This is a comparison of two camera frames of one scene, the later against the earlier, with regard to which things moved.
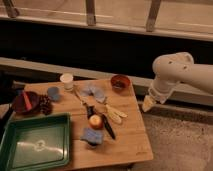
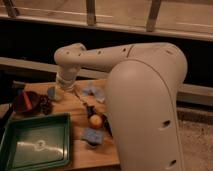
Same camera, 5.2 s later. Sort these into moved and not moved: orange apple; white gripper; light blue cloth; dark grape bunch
Moved: white gripper
Not moved: dark grape bunch; orange apple; light blue cloth
